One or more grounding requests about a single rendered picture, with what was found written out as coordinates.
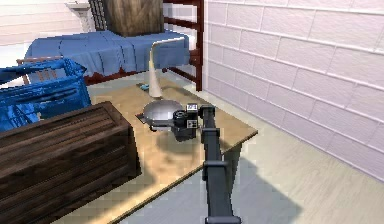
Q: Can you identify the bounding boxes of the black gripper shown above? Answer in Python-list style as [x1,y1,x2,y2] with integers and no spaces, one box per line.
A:
[135,109,198,142]

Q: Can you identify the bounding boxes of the grey metal bowl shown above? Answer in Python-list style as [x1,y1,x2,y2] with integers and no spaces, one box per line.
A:
[142,99,185,128]

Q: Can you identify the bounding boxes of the beige wooden table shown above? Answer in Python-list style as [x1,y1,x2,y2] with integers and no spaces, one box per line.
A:
[51,77,259,224]

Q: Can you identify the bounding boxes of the white desk lamp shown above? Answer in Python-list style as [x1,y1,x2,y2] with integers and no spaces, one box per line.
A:
[147,36,187,99]

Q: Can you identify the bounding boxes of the red-framed bed with blue blanket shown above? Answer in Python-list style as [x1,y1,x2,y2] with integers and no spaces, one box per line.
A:
[24,0,205,92]

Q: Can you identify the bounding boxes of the dark brown wooden chest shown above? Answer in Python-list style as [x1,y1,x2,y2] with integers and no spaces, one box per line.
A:
[0,101,143,224]

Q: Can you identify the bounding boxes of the blue plastic basket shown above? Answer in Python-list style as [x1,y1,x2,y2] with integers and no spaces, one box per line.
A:
[0,57,93,133]

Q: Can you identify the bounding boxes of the brown wooden box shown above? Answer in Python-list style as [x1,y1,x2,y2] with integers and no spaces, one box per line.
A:
[102,0,166,38]

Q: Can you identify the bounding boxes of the dark slatted chair back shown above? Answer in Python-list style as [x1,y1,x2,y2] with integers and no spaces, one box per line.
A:
[87,0,108,32]

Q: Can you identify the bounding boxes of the light brown wooden chair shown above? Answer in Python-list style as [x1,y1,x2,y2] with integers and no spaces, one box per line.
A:
[16,55,65,86]

